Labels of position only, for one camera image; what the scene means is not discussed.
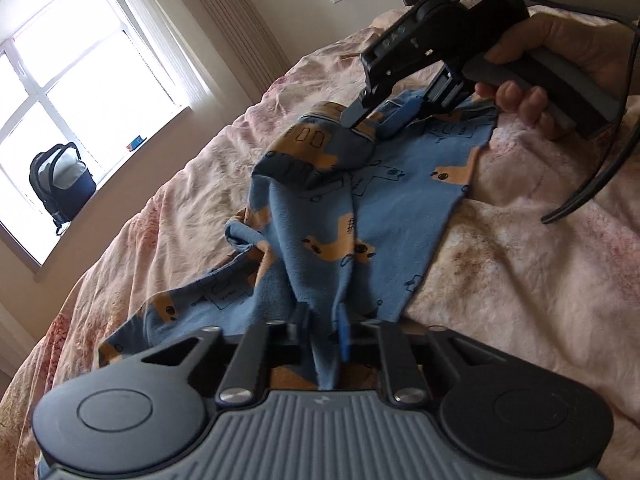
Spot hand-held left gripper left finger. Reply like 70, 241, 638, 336
141, 305, 312, 408

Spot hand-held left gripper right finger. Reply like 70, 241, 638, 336
339, 310, 488, 406

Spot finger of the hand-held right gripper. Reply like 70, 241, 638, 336
382, 67, 473, 137
341, 77, 396, 129

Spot blue printed pants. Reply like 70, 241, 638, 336
97, 89, 501, 392

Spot person's right hand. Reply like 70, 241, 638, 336
475, 10, 640, 142

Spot beige curtain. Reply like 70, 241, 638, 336
172, 0, 297, 103

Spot pink floral bed cover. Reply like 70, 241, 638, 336
0, 5, 640, 480

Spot white sheer curtain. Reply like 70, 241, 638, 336
95, 0, 222, 112

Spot dark blue backpack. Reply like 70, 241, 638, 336
28, 142, 97, 235

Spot white framed window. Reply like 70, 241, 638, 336
0, 0, 193, 273

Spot black cable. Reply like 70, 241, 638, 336
520, 0, 640, 224

